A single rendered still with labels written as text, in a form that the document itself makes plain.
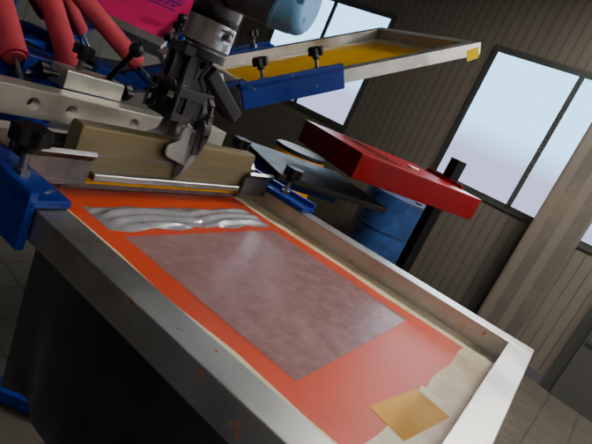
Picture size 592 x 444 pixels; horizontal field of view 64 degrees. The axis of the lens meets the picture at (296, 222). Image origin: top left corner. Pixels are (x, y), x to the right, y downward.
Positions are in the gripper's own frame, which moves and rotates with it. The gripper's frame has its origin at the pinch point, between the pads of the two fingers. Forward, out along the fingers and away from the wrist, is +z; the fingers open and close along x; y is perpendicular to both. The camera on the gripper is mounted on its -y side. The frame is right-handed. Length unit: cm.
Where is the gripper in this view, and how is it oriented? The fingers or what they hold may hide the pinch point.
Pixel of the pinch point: (172, 166)
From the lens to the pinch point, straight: 84.4
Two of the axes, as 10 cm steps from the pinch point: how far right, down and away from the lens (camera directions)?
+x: 7.5, 4.8, -4.6
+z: -4.0, 8.8, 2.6
